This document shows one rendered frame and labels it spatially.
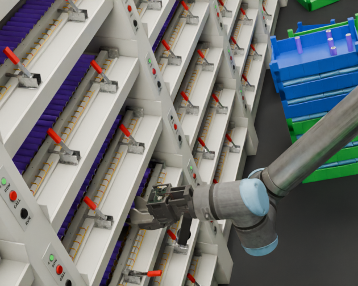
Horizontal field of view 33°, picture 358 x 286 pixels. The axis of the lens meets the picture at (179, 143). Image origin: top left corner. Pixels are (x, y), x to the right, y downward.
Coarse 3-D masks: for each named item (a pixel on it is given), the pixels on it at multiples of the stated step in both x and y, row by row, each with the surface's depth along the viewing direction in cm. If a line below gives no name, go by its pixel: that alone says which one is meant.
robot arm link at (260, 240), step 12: (264, 216) 148; (240, 228) 148; (252, 228) 148; (264, 228) 149; (240, 240) 153; (252, 240) 150; (264, 240) 151; (276, 240) 154; (252, 252) 153; (264, 252) 153
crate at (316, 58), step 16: (320, 32) 223; (336, 32) 222; (352, 32) 220; (272, 48) 223; (288, 48) 228; (304, 48) 226; (320, 48) 223; (336, 48) 219; (272, 64) 210; (288, 64) 221; (304, 64) 209; (320, 64) 209; (336, 64) 208; (352, 64) 208
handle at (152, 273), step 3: (135, 270) 149; (135, 273) 149; (138, 273) 150; (141, 273) 149; (144, 273) 149; (147, 273) 149; (150, 273) 148; (153, 273) 148; (156, 273) 147; (159, 273) 147; (150, 276) 148
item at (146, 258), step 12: (156, 156) 182; (168, 156) 181; (180, 156) 180; (168, 168) 183; (180, 168) 182; (168, 180) 178; (180, 180) 181; (144, 192) 175; (120, 240) 161; (144, 240) 161; (156, 240) 161; (144, 252) 158; (156, 252) 161; (132, 264) 155; (144, 264) 155; (144, 276) 152
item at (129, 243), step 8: (160, 168) 179; (152, 176) 176; (152, 184) 174; (136, 232) 160; (144, 232) 162; (128, 240) 158; (136, 240) 159; (128, 248) 156; (120, 256) 154; (128, 256) 155; (120, 264) 152; (120, 272) 150; (112, 280) 148
